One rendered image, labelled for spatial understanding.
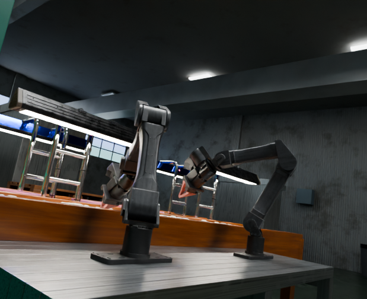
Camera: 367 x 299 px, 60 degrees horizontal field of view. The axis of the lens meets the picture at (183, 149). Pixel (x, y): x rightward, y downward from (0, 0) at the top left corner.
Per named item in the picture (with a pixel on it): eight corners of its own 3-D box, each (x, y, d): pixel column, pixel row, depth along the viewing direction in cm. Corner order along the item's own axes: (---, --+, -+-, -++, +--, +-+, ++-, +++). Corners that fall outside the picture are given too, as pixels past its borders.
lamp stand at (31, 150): (53, 215, 154) (73, 127, 162) (10, 211, 140) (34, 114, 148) (37, 211, 167) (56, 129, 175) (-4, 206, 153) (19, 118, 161)
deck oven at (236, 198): (279, 258, 782) (286, 185, 815) (260, 258, 705) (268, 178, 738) (232, 247, 870) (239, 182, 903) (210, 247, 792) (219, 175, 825)
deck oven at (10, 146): (78, 237, 599) (102, 120, 641) (-3, 232, 497) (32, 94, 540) (37, 223, 719) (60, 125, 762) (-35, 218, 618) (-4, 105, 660)
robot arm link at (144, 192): (124, 221, 77) (140, 113, 93) (150, 225, 79) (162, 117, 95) (128, 214, 72) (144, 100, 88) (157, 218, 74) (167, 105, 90)
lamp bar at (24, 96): (156, 151, 146) (159, 136, 148) (16, 106, 102) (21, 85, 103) (145, 151, 152) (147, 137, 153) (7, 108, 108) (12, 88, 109)
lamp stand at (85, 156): (99, 228, 127) (120, 121, 135) (51, 225, 112) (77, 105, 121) (75, 222, 140) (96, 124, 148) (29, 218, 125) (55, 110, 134)
